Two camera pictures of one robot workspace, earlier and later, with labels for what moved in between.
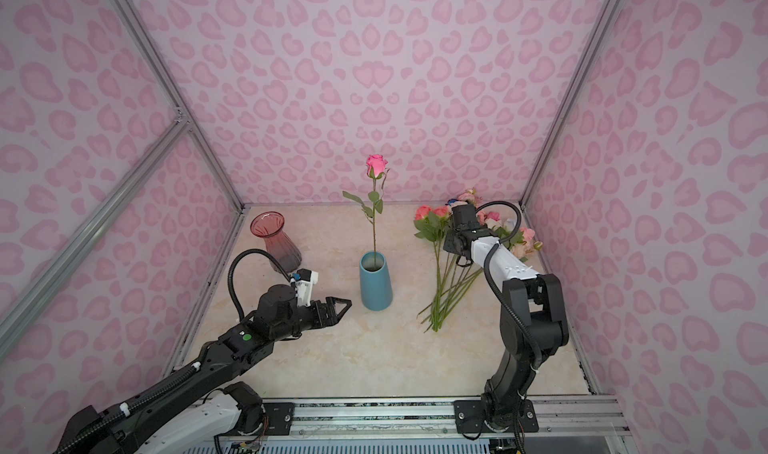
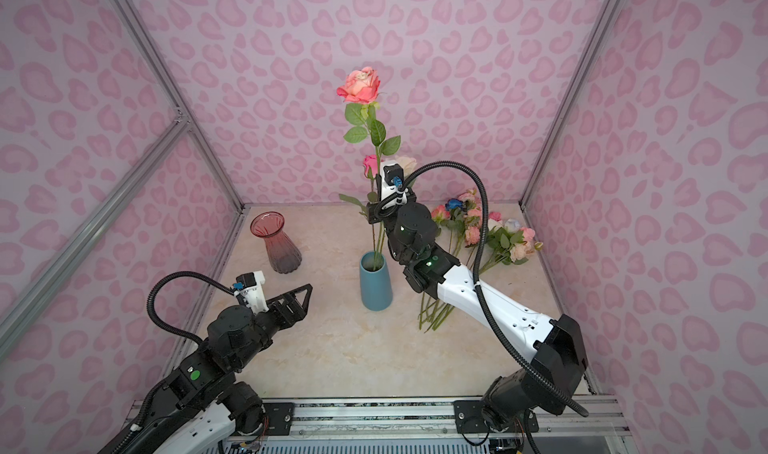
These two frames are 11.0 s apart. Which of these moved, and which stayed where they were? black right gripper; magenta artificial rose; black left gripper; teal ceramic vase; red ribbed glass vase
Moved: black right gripper; black left gripper
Stayed: magenta artificial rose; teal ceramic vase; red ribbed glass vase
